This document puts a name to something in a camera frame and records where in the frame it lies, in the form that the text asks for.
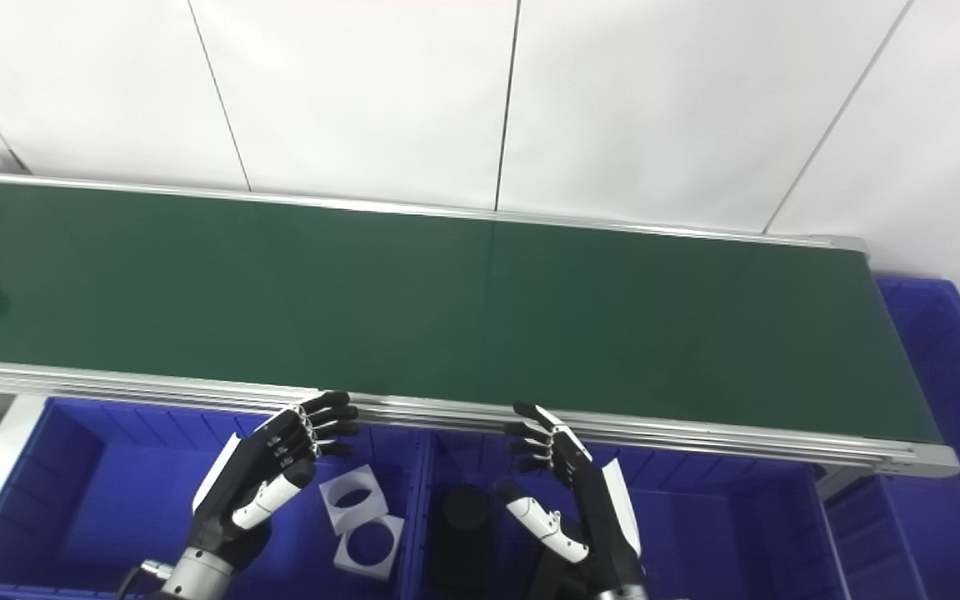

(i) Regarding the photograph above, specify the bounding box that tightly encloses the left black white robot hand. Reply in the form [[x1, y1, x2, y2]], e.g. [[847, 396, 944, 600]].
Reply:
[[191, 390, 361, 576]]

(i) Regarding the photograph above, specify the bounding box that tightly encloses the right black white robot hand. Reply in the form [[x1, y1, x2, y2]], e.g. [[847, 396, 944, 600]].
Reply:
[[492, 402, 648, 594]]

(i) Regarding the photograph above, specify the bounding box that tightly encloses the white square part with hole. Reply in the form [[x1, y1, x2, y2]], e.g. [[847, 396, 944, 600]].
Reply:
[[319, 464, 389, 536], [334, 514, 405, 582]]

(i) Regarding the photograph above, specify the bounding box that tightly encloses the blue bin holding black parts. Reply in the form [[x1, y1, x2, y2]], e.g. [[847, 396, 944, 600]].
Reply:
[[401, 425, 852, 600]]

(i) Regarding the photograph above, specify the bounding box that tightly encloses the blue bin holding white parts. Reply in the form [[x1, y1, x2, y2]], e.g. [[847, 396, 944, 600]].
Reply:
[[0, 396, 431, 600]]

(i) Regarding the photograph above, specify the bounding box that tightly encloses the green conveyor belt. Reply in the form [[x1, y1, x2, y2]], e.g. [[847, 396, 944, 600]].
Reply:
[[0, 147, 960, 478]]

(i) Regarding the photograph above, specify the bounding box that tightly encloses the empty blue plastic bin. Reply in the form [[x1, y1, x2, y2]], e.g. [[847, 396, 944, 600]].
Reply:
[[822, 275, 960, 600]]

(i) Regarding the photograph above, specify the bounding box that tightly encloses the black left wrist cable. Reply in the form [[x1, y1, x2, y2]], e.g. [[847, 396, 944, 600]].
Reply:
[[117, 562, 174, 600]]

